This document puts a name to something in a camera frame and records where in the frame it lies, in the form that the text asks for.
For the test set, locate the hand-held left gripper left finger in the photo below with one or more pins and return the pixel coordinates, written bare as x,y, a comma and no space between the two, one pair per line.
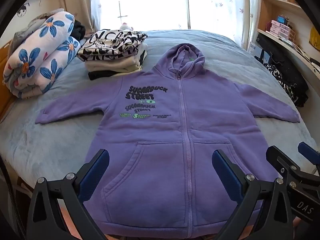
93,172

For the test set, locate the wooden headboard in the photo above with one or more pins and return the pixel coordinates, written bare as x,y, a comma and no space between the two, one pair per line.
3,62

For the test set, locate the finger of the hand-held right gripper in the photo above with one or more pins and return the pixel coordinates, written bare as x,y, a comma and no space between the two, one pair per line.
311,153
280,160

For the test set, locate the wooden bookshelf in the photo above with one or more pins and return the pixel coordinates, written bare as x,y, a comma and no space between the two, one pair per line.
275,5

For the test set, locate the yellow cloth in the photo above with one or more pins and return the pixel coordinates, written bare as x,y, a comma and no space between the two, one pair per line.
315,36

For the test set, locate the grey cloth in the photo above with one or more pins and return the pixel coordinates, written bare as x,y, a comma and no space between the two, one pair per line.
30,27

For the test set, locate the black bag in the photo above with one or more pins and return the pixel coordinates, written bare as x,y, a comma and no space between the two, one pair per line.
282,62

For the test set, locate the sheer white curtain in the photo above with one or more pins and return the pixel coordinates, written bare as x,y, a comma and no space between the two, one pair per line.
220,5

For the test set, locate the small blue box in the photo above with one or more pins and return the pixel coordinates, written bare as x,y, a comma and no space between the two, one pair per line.
281,19

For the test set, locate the dark clothes pile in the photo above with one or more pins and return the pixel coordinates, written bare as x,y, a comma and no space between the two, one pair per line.
78,30

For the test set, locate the blue white box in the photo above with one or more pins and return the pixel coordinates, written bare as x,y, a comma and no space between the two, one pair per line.
252,48

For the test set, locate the small plush toy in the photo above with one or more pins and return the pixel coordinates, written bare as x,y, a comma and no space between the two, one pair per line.
126,27

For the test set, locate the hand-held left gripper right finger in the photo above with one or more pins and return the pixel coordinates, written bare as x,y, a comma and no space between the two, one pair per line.
226,172

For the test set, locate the beige curtain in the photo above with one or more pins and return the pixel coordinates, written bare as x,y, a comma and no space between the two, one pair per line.
72,0

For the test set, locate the purple zip hoodie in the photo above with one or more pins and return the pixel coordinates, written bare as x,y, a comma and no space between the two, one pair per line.
160,135

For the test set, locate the black white patterned cloth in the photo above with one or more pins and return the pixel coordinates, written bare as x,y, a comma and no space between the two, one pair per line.
277,76

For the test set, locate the face wall sticker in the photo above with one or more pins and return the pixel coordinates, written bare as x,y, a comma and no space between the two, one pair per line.
23,10

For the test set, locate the grey bed blanket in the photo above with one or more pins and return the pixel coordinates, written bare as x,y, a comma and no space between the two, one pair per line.
50,130

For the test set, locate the blue floral fleece blanket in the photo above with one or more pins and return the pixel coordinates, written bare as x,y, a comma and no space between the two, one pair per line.
37,55

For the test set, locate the black white printed folded garment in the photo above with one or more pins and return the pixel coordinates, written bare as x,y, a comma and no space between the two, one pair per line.
112,42

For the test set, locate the stack of pink boxes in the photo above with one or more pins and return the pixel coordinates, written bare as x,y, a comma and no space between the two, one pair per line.
277,28

